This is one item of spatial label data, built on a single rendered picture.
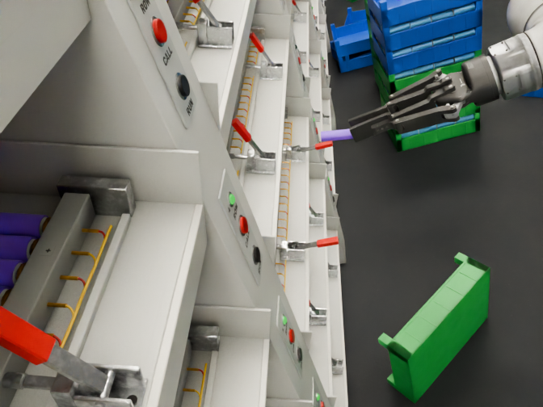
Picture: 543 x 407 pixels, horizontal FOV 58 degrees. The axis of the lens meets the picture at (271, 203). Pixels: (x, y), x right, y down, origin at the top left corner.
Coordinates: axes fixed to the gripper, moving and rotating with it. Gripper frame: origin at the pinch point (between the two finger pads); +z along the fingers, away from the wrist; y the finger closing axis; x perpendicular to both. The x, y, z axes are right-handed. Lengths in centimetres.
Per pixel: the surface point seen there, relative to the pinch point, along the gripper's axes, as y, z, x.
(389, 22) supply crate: -75, -6, 18
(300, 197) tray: 2.9, 17.4, 7.9
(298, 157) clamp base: -8.2, 17.3, 6.6
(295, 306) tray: 27.8, 17.8, 7.9
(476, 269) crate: -2.1, -7.2, 48.8
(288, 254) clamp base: 18.4, 18.4, 6.2
